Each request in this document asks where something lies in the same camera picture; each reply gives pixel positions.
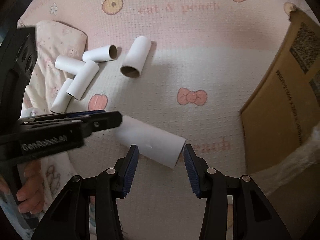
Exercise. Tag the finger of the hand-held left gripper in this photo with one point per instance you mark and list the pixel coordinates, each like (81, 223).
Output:
(107, 121)
(85, 113)

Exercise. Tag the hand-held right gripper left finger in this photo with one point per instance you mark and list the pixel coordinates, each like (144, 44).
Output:
(131, 170)

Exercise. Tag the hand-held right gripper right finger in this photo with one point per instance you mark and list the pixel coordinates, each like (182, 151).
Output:
(191, 170)

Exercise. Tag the white cardboard tube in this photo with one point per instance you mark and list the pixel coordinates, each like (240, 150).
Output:
(150, 140)

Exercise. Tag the pile of white paper tubes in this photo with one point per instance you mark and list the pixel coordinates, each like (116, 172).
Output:
(136, 55)

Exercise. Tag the cardboard box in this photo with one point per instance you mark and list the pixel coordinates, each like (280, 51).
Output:
(275, 105)

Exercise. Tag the person's left hand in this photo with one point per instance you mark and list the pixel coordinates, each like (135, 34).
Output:
(31, 192)

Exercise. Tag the pink cartoon cat mat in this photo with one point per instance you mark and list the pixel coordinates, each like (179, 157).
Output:
(162, 92)

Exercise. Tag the pale pink printed pillow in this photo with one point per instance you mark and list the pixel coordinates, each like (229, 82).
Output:
(50, 45)

